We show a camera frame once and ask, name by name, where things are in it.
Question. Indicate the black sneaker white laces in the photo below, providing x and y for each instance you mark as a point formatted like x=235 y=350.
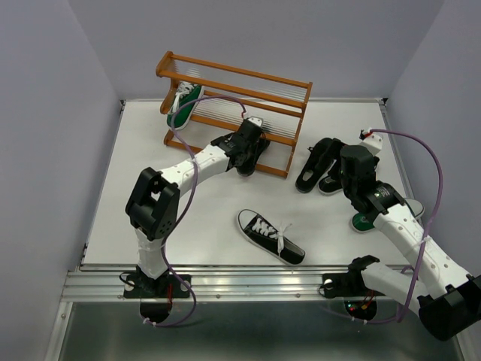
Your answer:
x=262 y=234

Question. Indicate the aluminium mounting rail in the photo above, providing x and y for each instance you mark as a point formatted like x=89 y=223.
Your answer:
x=211 y=284

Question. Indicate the orange wooden shoe shelf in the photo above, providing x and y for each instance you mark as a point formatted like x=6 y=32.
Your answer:
x=232 y=93

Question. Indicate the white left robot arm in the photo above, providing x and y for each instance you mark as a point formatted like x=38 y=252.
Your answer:
x=153 y=204

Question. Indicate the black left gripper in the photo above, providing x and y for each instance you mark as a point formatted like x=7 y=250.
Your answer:
x=252 y=147

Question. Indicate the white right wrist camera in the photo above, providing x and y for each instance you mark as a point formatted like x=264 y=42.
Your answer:
x=371 y=141

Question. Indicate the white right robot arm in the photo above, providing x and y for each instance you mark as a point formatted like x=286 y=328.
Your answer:
x=445 y=296

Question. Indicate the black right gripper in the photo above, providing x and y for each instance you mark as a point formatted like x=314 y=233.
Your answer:
x=376 y=159

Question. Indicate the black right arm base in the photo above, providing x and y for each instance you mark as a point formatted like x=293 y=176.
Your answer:
x=350 y=283

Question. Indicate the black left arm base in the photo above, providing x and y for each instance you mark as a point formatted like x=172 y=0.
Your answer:
x=138 y=286

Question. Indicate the green sneaker white laces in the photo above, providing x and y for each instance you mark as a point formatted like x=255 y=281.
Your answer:
x=184 y=104

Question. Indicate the all black sneaker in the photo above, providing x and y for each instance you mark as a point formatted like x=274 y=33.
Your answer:
x=249 y=166
x=323 y=155

